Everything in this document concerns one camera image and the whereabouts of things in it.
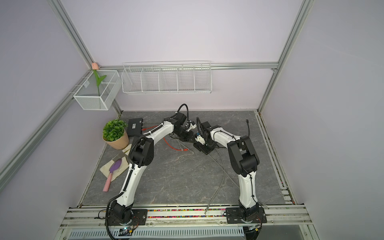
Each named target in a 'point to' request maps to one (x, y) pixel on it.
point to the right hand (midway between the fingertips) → (207, 151)
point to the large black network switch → (134, 127)
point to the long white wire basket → (167, 77)
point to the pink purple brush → (115, 166)
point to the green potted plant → (115, 134)
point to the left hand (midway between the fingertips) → (196, 143)
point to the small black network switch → (197, 145)
